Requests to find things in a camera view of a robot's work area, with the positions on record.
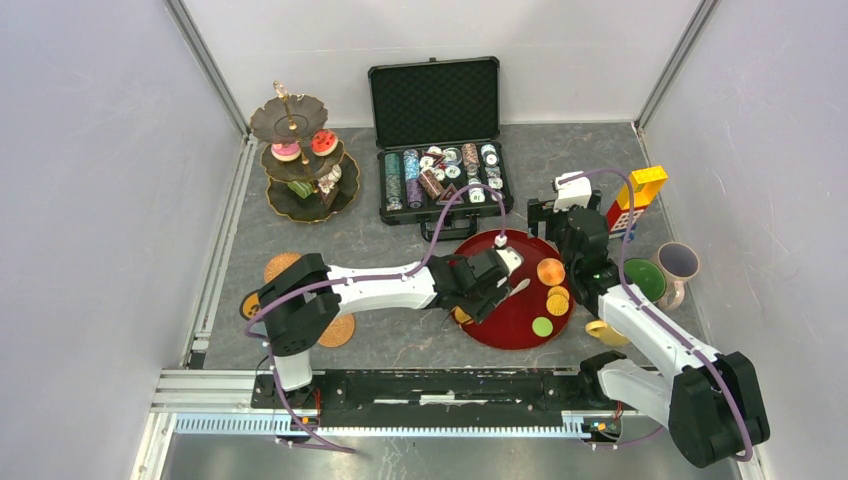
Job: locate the beige purple mug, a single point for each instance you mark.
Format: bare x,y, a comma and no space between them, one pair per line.
679,264

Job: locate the pink frosted donut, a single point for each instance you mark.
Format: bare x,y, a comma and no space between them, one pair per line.
286,152

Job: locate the green bowl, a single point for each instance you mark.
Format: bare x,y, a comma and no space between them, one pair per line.
647,276

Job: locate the black poker chip case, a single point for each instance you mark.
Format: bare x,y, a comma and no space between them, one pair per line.
441,165

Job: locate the woven coaster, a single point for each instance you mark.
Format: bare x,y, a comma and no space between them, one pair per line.
340,330
278,264

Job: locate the green macaron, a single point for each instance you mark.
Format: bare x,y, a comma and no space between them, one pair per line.
542,327

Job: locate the yellow cup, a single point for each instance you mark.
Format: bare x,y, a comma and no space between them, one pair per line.
606,334

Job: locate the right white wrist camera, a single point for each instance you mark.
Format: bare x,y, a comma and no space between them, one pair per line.
572,190

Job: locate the orange peach bun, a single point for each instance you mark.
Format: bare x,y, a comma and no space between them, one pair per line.
551,272

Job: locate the white rectangular pastry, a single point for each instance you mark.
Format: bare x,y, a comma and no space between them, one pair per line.
302,189

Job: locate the orange round biscuit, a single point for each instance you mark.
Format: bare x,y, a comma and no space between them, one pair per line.
558,291

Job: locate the woven coaster left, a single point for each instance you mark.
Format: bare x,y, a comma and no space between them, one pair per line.
278,264

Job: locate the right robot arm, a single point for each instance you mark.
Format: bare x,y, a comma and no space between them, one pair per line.
710,403

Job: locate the toy block tower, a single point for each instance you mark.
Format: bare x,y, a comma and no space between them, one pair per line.
646,184

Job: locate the red round tray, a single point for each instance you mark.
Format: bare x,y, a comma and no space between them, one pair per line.
509,326

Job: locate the white striped donut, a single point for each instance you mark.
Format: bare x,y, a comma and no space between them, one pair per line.
329,181

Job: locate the red frosted donut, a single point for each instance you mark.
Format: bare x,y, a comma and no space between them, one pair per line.
324,142

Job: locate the orange black coaster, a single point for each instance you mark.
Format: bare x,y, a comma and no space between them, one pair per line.
250,306

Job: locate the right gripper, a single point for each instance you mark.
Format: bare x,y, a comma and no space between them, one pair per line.
539,211

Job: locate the orange waffle biscuit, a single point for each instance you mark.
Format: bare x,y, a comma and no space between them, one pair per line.
557,305

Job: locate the chocolate cake slice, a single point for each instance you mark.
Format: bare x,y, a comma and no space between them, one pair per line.
328,194

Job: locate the yellow round cookie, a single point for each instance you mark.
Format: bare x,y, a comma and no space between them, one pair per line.
460,316

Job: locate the woven coaster front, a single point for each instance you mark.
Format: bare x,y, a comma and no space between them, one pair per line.
340,330

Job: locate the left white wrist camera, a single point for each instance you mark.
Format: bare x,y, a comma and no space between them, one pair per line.
510,257

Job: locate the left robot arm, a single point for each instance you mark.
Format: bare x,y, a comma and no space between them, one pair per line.
299,304

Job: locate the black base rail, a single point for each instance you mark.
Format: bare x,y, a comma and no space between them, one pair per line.
435,403

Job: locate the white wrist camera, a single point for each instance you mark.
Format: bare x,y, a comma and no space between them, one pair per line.
572,190
510,257

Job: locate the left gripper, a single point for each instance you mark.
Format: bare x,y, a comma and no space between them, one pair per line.
493,295

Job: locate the three-tier dessert stand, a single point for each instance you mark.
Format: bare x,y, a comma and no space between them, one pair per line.
289,118

